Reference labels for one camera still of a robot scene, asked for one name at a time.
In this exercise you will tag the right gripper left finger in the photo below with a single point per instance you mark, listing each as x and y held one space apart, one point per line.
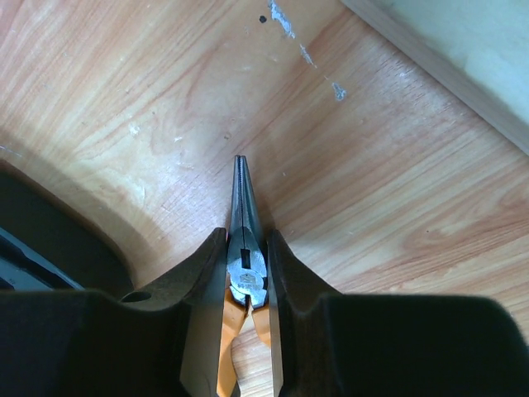
160 340

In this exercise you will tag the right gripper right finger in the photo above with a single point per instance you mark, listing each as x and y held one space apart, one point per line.
326 343

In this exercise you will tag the black plastic tool case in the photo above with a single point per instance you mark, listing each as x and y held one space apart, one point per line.
53 230

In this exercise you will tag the orange needle nose pliers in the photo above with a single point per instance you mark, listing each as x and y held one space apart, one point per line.
246 293

